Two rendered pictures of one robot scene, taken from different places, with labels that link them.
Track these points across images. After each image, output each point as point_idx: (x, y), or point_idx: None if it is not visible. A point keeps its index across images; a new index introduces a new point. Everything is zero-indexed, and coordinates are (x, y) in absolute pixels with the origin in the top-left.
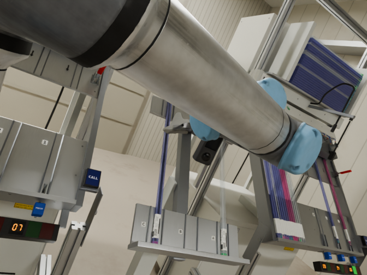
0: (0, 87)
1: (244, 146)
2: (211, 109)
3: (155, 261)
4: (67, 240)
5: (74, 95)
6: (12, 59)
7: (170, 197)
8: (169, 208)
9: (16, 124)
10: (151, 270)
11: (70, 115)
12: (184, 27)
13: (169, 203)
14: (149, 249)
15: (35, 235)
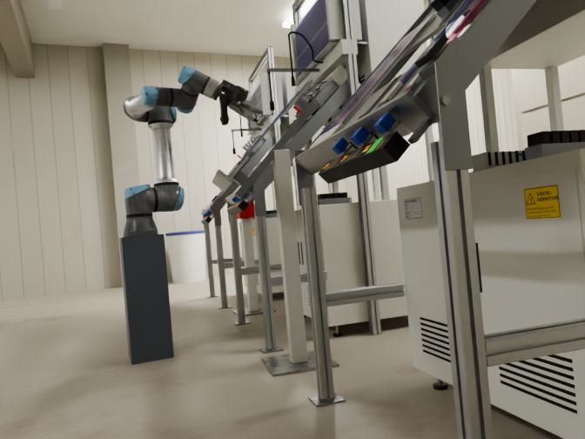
0: (161, 131)
1: (148, 108)
2: (136, 108)
3: (280, 226)
4: (254, 213)
5: (426, 149)
6: (156, 124)
7: (272, 165)
8: (274, 174)
9: None
10: (281, 235)
11: (430, 171)
12: (130, 101)
13: (273, 170)
14: (214, 183)
15: (236, 205)
